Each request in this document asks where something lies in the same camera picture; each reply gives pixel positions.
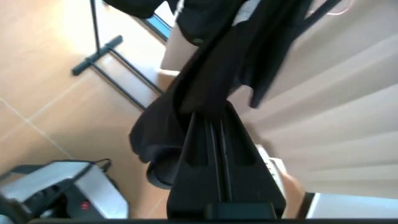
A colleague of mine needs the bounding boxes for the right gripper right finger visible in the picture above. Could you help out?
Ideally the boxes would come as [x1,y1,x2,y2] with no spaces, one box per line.
[220,102,287,218]

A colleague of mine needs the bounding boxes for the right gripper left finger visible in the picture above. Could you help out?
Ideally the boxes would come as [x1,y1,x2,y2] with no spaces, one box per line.
[167,113,224,218]

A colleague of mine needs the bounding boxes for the black garment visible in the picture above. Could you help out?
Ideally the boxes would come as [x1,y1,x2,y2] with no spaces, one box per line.
[129,0,315,190]

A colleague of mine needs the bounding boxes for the black shorts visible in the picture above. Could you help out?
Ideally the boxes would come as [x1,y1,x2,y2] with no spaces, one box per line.
[102,0,237,46]

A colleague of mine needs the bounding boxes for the pink clothes hanger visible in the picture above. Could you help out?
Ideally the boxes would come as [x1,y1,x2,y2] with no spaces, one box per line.
[306,0,355,16]

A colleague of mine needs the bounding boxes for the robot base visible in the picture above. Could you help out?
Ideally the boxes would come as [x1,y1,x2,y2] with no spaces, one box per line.
[0,158,130,220]

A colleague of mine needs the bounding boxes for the black clothes rack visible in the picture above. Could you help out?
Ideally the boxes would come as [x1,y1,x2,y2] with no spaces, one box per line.
[70,0,343,110]

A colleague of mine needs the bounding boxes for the beige curtain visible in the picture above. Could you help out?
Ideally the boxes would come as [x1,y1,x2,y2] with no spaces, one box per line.
[160,0,398,200]

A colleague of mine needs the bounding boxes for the window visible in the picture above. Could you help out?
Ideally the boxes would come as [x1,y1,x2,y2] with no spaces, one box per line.
[136,0,174,43]

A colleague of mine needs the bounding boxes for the black cable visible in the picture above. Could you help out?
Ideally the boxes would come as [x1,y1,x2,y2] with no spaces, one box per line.
[90,157,113,174]

